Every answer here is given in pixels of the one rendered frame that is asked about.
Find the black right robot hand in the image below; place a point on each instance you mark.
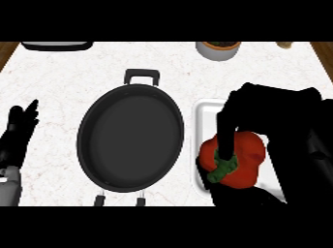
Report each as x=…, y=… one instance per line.
x=277, y=109

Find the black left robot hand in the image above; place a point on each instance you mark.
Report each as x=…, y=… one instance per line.
x=12, y=142

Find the red bell pepper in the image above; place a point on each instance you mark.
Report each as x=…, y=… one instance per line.
x=246, y=155

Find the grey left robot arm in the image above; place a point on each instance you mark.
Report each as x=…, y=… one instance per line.
x=5, y=190

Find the white tray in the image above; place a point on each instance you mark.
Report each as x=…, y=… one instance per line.
x=207, y=113

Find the dark grey pot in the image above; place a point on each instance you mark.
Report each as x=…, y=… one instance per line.
x=130, y=139

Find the beige object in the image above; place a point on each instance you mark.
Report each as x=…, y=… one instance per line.
x=283, y=44

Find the white potted plant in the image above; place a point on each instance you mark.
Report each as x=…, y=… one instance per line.
x=218, y=51

